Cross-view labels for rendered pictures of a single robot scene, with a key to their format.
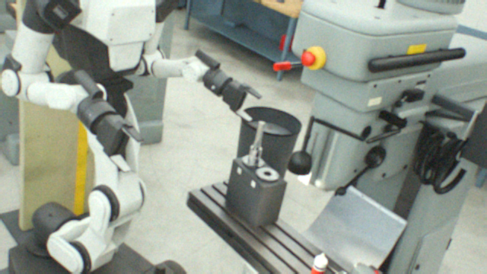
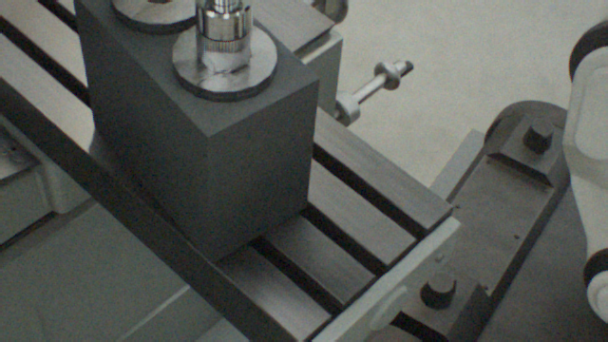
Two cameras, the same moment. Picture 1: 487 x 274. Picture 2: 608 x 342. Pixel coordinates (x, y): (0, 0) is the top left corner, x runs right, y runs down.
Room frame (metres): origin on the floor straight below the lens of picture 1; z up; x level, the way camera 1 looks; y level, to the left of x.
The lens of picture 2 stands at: (2.35, -0.01, 1.72)
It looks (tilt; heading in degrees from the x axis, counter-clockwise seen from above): 51 degrees down; 176
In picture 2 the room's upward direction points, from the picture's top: 5 degrees clockwise
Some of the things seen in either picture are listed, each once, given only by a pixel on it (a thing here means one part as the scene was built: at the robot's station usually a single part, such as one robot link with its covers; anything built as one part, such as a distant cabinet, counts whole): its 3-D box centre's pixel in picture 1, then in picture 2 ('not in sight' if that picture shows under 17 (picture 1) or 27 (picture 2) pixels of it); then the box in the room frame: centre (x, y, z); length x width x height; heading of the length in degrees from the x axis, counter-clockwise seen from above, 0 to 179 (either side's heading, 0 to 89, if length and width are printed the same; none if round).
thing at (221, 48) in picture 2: (254, 155); (224, 30); (1.77, -0.05, 1.19); 0.05 x 0.05 x 0.05
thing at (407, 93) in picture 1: (406, 97); not in sight; (1.42, -0.44, 1.66); 0.12 x 0.04 x 0.04; 137
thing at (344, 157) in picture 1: (339, 138); not in sight; (1.47, -0.30, 1.47); 0.21 x 0.19 x 0.32; 47
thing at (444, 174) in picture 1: (434, 157); not in sight; (1.53, -0.62, 1.45); 0.18 x 0.16 x 0.21; 137
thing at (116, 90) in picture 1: (90, 91); not in sight; (1.66, 0.58, 1.37); 0.28 x 0.13 x 0.18; 58
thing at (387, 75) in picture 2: not in sight; (372, 86); (1.18, 0.17, 0.54); 0.22 x 0.06 x 0.06; 137
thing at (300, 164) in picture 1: (300, 160); not in sight; (1.33, -0.17, 1.44); 0.07 x 0.07 x 0.06
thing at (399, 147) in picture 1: (374, 129); not in sight; (1.61, -0.43, 1.47); 0.24 x 0.19 x 0.26; 47
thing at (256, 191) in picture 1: (255, 188); (195, 100); (1.73, -0.08, 1.06); 0.22 x 0.12 x 0.20; 39
